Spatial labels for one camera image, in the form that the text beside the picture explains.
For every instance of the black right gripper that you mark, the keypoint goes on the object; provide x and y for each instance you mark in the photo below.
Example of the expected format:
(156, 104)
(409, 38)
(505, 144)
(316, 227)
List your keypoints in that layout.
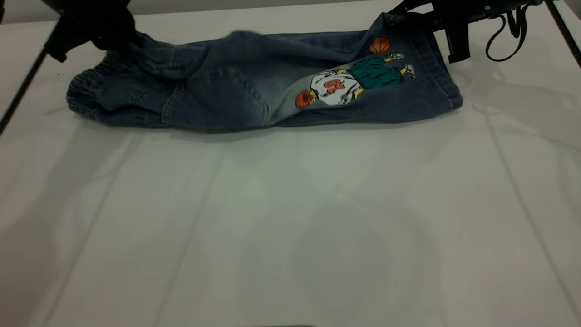
(481, 10)

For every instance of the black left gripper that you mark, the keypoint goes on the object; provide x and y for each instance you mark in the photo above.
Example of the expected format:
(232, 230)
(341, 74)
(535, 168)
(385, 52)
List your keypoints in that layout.
(86, 16)

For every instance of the blue denim pants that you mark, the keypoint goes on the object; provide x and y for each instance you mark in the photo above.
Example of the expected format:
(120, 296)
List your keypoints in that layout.
(218, 100)

